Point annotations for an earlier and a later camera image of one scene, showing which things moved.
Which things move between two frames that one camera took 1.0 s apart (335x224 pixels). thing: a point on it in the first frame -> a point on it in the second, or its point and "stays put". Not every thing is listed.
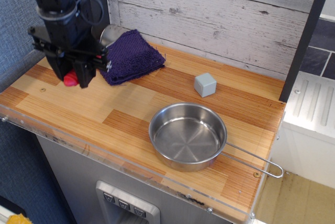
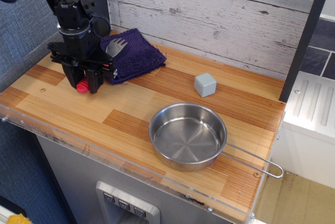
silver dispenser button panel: [117, 206] stays put
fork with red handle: [71, 78] -> [83, 86]
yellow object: [18, 219] stays put
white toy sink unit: [306, 146] stays put
